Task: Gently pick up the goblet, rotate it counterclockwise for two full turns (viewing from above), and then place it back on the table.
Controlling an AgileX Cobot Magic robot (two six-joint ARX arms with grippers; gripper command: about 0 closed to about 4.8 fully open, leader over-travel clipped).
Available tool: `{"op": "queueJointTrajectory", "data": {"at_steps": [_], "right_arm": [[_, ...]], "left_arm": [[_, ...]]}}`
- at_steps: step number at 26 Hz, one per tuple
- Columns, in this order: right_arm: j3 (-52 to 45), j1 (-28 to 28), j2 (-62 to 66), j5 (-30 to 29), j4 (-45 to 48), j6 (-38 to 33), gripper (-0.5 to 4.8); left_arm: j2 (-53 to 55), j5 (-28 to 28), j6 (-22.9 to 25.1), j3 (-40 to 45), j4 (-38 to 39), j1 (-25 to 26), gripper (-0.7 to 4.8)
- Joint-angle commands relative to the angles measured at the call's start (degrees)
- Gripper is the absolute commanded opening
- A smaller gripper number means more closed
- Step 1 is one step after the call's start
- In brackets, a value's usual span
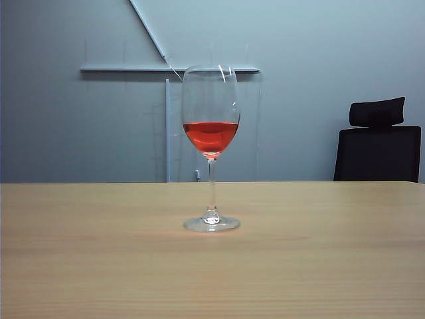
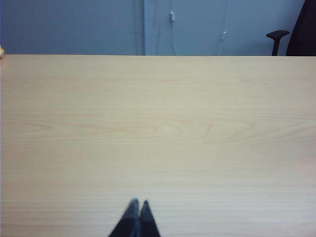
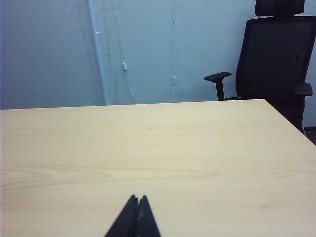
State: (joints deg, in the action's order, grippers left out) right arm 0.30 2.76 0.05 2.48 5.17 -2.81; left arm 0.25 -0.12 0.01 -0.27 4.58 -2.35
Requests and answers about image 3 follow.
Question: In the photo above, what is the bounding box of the black mesh office chair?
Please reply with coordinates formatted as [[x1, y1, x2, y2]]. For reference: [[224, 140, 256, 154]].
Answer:
[[203, 0, 316, 146]]

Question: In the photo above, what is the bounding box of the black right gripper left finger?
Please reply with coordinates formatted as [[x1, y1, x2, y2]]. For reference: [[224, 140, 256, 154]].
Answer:
[[103, 195, 138, 237]]

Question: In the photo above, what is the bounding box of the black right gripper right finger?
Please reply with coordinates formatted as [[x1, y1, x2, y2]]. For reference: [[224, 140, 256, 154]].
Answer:
[[135, 195, 162, 237]]

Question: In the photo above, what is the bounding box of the thin white cable with connector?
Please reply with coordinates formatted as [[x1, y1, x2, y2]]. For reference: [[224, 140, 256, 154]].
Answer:
[[110, 0, 138, 105]]

